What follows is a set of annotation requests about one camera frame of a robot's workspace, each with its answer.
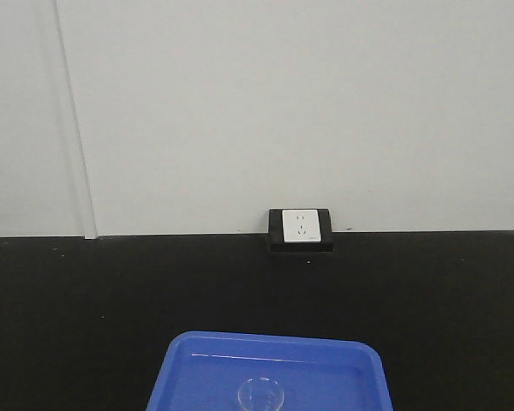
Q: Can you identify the blue plastic tray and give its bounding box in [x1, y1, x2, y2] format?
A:
[146, 331, 392, 410]

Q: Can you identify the white wall power socket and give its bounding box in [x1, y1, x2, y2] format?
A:
[281, 209, 321, 243]

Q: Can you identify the clear glass beaker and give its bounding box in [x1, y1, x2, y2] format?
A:
[237, 377, 285, 411]

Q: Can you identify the black socket mounting box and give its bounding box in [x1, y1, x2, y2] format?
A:
[268, 209, 334, 253]

